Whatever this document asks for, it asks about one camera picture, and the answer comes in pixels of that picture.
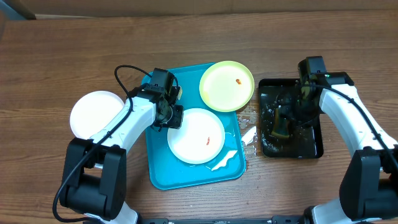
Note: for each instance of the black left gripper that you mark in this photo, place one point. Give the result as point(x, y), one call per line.
point(177, 122)

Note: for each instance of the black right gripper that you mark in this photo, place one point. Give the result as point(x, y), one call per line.
point(292, 112)

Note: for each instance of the green yellow sponge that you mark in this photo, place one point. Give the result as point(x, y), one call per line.
point(281, 124)

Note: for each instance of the white plate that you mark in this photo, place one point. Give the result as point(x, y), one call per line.
point(200, 137)
point(92, 112)

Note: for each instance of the light green plate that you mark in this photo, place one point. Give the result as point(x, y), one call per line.
point(226, 86)

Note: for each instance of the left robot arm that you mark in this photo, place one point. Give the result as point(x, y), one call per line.
point(94, 173)

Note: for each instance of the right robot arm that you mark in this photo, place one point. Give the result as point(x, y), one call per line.
point(368, 191)

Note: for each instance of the black rectangular tray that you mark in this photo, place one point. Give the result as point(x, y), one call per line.
point(305, 140)

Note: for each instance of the teal plastic tray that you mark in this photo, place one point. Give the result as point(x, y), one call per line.
point(168, 172)

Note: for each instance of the white foam blob on table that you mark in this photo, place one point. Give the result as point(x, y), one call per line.
point(249, 136)

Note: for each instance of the white soap smear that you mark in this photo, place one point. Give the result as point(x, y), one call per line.
point(224, 161)

